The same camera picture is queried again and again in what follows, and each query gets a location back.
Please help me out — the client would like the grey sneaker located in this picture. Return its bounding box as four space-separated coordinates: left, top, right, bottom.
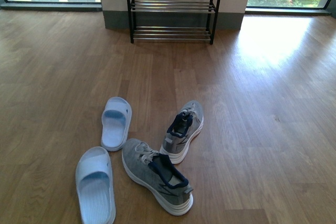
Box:
160 100 204 164
122 138 193 216

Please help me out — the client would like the light blue slipper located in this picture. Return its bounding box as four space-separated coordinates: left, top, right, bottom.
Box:
75 146 116 223
101 97 132 152

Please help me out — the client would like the black metal shoe rack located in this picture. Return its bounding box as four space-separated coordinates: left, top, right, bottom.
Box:
127 0 221 44

